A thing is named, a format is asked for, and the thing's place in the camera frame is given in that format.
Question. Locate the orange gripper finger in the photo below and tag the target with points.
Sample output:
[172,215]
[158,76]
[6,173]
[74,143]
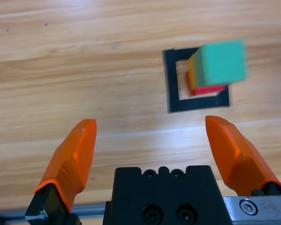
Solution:
[72,161]
[238,159]

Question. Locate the red wooden block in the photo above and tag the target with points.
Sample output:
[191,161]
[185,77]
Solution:
[206,90]

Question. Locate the green wooden block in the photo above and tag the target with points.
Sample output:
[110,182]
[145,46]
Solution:
[222,63]

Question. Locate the yellow wooden block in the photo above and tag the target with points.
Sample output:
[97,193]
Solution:
[192,70]

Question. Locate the black tape square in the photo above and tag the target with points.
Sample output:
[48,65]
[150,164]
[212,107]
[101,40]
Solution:
[194,105]

